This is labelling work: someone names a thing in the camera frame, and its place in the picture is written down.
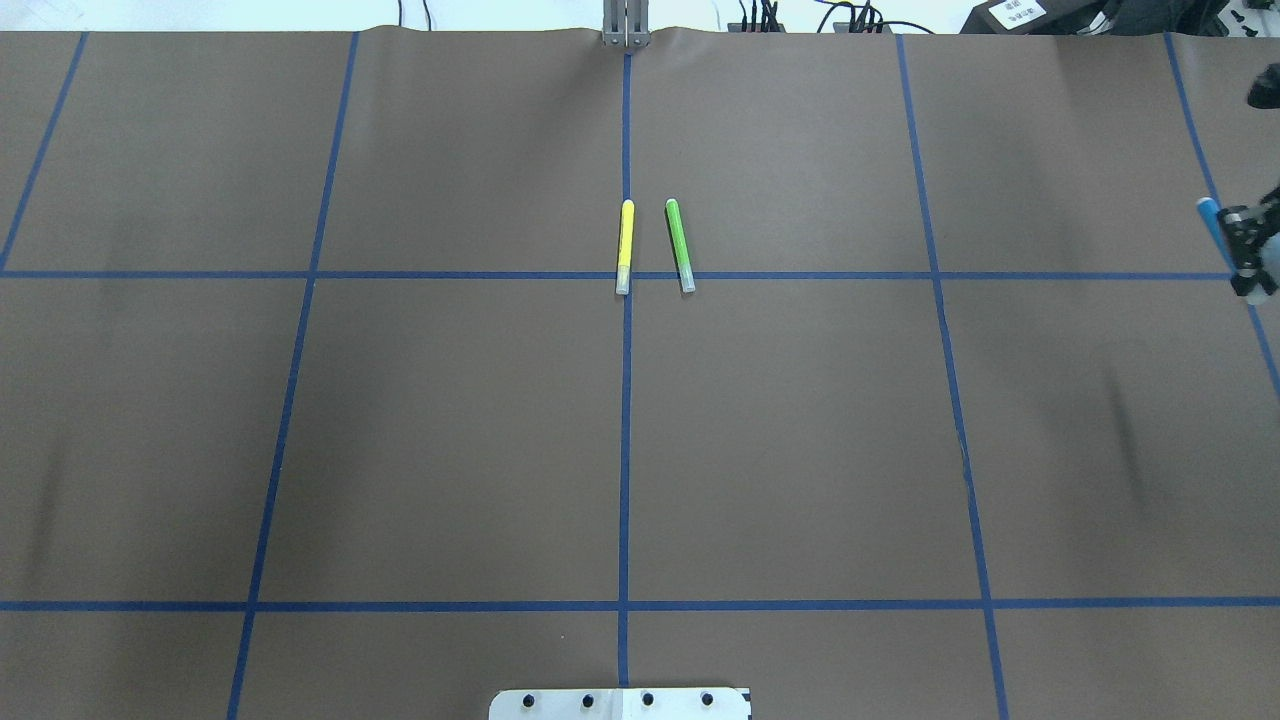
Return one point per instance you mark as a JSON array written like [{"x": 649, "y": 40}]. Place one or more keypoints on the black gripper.
[{"x": 1252, "y": 238}]

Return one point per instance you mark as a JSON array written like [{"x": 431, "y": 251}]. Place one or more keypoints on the blue highlighter pen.
[{"x": 1207, "y": 209}]

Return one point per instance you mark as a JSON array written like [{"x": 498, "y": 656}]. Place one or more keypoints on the black box with label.
[{"x": 1011, "y": 18}]

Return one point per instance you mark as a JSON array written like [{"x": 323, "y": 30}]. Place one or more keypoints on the green highlighter pen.
[{"x": 680, "y": 246}]

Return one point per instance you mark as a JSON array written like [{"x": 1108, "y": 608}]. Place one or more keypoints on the yellow highlighter pen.
[{"x": 625, "y": 252}]

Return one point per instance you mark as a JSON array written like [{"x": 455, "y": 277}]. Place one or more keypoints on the grey metal camera post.
[{"x": 625, "y": 24}]

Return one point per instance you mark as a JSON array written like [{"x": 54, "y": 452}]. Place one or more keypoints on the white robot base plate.
[{"x": 623, "y": 703}]

